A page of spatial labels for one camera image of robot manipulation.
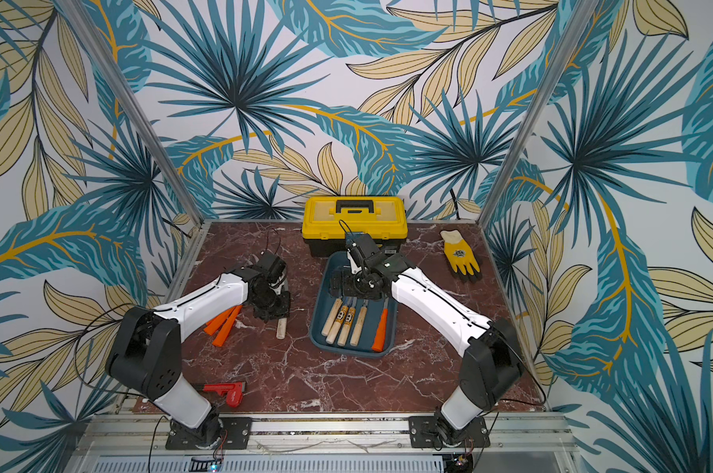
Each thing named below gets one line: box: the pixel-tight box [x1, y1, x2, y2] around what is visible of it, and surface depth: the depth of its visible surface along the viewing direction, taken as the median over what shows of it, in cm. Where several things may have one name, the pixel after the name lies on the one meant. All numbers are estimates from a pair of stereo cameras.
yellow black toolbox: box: [301, 196, 409, 258], surface depth 100 cm
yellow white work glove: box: [440, 229, 482, 282], surface depth 109 cm
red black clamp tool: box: [201, 381, 247, 408], surface depth 80 cm
